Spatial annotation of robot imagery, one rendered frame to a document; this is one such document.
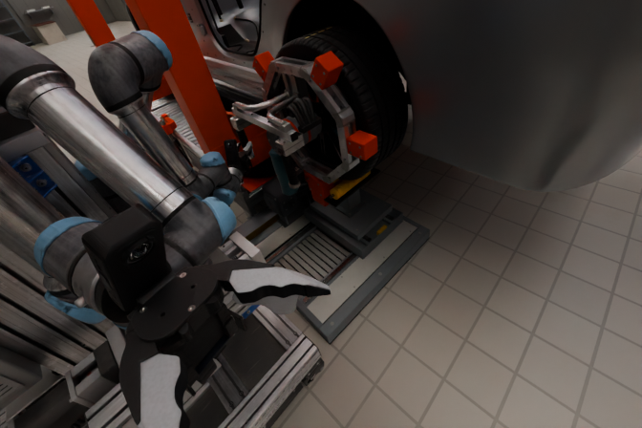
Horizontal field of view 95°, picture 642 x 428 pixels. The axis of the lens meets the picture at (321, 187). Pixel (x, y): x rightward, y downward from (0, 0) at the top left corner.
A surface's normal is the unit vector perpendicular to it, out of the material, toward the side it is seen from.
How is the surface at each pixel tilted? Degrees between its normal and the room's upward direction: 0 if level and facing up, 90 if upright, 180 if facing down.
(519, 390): 0
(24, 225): 90
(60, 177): 90
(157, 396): 8
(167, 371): 8
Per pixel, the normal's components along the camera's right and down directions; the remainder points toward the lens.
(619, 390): -0.18, -0.75
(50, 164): 0.71, 0.35
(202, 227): 0.51, -0.36
